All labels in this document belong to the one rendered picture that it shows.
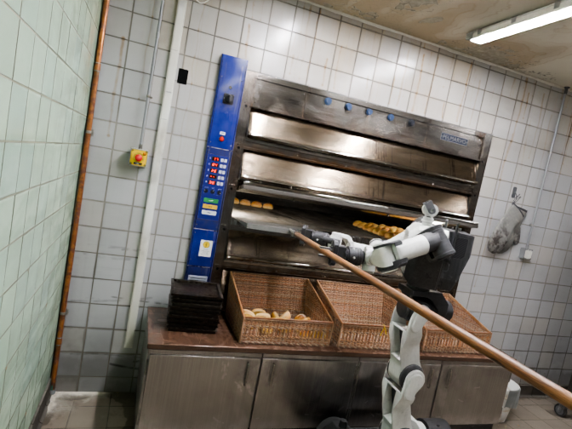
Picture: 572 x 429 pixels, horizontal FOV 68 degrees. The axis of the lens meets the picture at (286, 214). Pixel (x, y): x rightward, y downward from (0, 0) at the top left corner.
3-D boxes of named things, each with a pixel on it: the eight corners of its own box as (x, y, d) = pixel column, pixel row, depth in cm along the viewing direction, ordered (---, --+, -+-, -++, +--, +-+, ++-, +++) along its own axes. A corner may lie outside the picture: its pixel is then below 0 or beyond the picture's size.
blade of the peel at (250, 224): (332, 240, 261) (334, 235, 261) (246, 227, 244) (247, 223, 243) (311, 229, 295) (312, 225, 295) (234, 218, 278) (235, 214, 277)
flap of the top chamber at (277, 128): (246, 137, 264) (249, 107, 268) (473, 185, 323) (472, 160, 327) (248, 135, 260) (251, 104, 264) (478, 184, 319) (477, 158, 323)
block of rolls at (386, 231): (351, 225, 381) (351, 219, 380) (396, 231, 396) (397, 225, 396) (386, 238, 324) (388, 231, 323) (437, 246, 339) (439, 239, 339)
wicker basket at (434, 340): (380, 323, 313) (387, 286, 310) (441, 326, 333) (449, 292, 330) (420, 352, 268) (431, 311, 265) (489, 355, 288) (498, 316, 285)
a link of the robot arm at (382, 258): (368, 271, 198) (375, 273, 179) (362, 250, 199) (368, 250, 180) (391, 265, 198) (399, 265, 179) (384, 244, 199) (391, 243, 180)
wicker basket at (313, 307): (221, 311, 275) (228, 270, 272) (301, 316, 294) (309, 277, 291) (237, 344, 229) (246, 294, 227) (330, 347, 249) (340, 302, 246)
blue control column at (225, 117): (157, 294, 452) (191, 92, 431) (173, 296, 457) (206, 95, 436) (164, 395, 271) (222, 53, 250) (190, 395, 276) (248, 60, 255)
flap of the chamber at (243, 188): (243, 188, 254) (235, 191, 273) (477, 228, 312) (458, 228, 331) (243, 184, 254) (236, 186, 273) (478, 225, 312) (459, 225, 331)
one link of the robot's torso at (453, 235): (449, 286, 230) (464, 221, 226) (464, 303, 196) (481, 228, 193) (394, 274, 235) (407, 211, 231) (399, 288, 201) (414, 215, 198)
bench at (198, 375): (133, 392, 267) (147, 304, 262) (445, 394, 347) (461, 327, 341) (129, 453, 215) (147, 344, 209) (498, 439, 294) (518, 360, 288)
